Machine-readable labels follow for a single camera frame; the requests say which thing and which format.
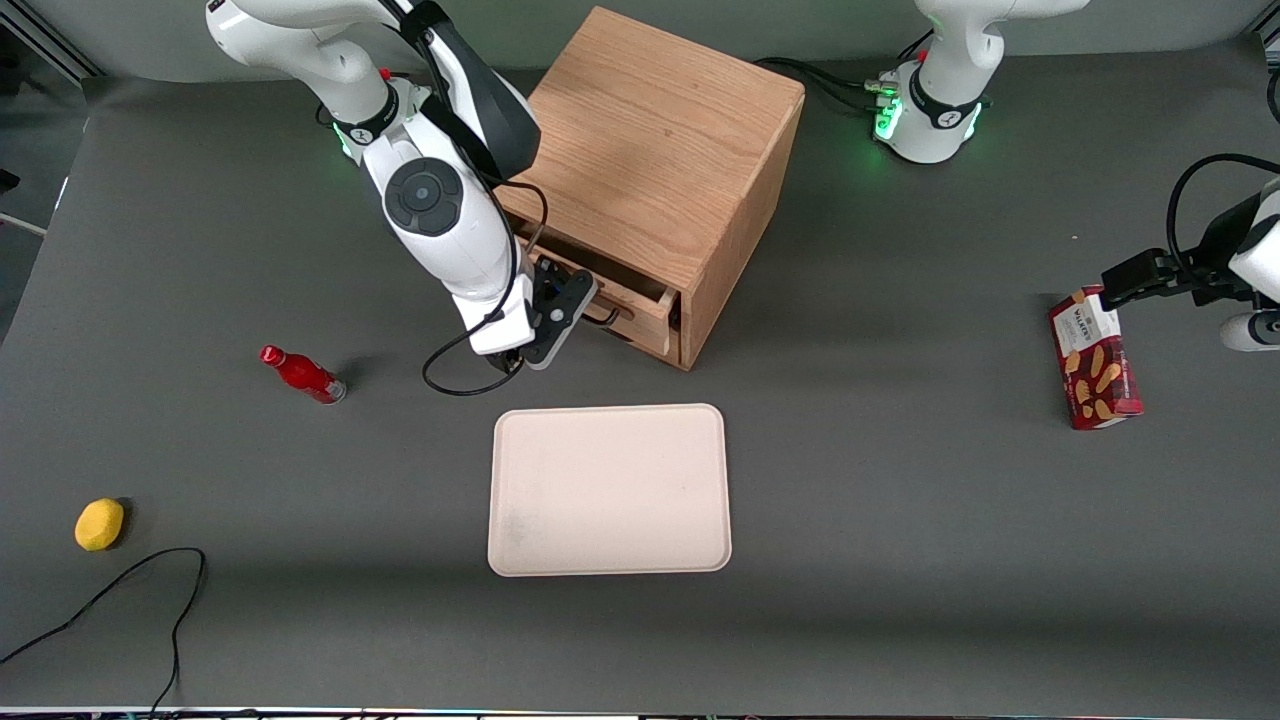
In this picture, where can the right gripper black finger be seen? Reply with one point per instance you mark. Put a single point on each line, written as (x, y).
(518, 360)
(498, 363)

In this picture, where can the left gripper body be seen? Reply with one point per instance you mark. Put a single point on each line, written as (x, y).
(1211, 259)

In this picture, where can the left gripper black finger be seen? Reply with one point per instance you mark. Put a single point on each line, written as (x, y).
(1111, 299)
(1140, 273)

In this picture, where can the wooden drawer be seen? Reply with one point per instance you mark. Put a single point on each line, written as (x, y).
(640, 320)

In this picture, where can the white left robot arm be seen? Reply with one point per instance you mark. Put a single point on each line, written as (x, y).
(940, 130)

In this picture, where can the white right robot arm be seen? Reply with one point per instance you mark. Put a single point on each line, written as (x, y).
(440, 230)

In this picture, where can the red cookie box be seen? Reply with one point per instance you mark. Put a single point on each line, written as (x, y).
(1095, 360)

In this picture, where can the cream plastic tray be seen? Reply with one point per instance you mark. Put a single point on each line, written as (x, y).
(610, 490)

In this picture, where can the red bottle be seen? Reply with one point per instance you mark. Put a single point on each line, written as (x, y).
(300, 373)

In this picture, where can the oak wooden cabinet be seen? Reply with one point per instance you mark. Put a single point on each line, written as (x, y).
(650, 130)

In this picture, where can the yellow lemon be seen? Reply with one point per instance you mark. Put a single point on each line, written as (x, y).
(99, 525)

